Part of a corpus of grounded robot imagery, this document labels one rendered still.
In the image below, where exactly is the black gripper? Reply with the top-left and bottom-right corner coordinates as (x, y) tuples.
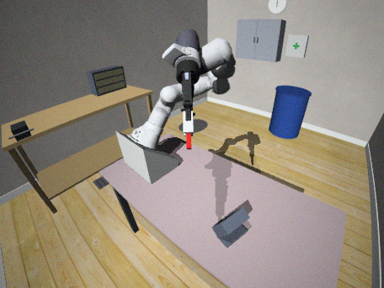
(176, 59), (200, 136)

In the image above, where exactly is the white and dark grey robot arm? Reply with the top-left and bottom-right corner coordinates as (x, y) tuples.
(127, 29), (236, 151)

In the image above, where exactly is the red peg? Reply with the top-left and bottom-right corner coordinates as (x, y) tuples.
(186, 133), (191, 150)

